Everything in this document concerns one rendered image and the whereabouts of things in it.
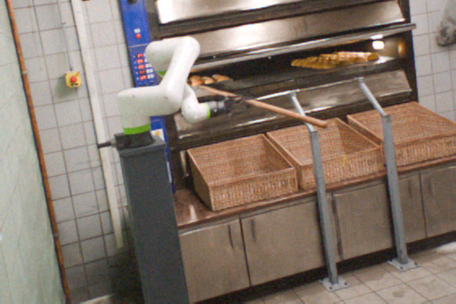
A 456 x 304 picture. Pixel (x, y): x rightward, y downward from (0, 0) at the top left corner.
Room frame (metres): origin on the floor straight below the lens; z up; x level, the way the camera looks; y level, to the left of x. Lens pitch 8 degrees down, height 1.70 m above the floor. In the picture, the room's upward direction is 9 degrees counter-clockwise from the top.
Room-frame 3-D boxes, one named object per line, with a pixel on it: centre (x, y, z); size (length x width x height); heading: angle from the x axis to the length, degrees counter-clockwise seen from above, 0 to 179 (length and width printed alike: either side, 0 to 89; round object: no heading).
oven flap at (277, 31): (3.44, -0.80, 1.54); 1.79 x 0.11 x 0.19; 103
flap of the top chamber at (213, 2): (3.44, -0.80, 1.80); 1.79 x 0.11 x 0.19; 103
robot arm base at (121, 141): (2.13, 0.28, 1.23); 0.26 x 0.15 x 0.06; 103
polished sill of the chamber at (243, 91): (3.46, -0.79, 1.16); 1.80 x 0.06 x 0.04; 103
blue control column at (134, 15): (4.11, 0.43, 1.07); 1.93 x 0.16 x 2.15; 13
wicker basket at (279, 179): (3.05, -0.29, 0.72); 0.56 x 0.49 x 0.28; 102
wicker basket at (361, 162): (3.18, -0.86, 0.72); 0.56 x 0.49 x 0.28; 103
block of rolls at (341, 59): (3.99, -1.27, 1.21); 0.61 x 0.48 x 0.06; 13
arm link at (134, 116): (2.14, 0.21, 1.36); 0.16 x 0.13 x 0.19; 69
